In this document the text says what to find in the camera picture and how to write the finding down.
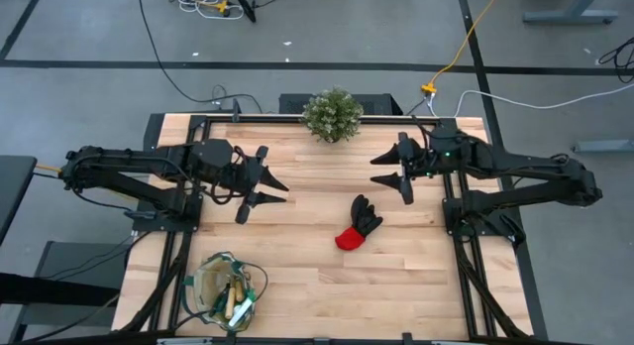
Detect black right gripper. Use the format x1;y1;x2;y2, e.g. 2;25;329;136
370;131;438;206

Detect black floor cable loops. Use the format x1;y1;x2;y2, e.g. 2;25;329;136
596;36;634;84

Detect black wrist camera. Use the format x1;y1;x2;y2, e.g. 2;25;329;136
413;154;436;180
226;167;249;193

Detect black aluminium table frame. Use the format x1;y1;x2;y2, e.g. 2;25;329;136
111;111;549;345

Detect wooden-handled three-prong hand rake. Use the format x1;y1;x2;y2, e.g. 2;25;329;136
224;284;237;320

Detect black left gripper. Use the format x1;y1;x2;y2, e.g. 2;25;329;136
219;145;290;226

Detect green and tan gardening bag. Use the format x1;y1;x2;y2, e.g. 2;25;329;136
180;251;269;334

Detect long black cable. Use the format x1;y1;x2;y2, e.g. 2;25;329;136
136;0;264;114

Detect black stand leg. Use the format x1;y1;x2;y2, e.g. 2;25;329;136
230;0;259;24

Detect grey desk leg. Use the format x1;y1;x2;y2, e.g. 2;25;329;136
522;0;620;25
572;139;634;155

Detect black computer case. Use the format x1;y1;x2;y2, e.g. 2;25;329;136
277;92;404;117

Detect white coiled cable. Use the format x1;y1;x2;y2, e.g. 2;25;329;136
176;0;247;22

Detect white floor cable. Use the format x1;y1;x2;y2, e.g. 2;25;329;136
426;81;634;119

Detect black side table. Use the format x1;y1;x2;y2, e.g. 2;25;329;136
0;155;39;245

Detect red and black gardening glove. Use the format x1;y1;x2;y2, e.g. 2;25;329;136
334;194;383;252

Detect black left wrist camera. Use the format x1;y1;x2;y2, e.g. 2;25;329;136
226;167;249;193

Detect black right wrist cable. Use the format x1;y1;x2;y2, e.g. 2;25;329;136
412;114;433;139

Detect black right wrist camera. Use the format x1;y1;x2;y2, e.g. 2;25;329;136
413;154;436;180

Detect potted plant in black pot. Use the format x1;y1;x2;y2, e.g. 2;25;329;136
300;85;366;145

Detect green-handled pruning shears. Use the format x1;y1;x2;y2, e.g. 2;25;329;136
210;284;230;317

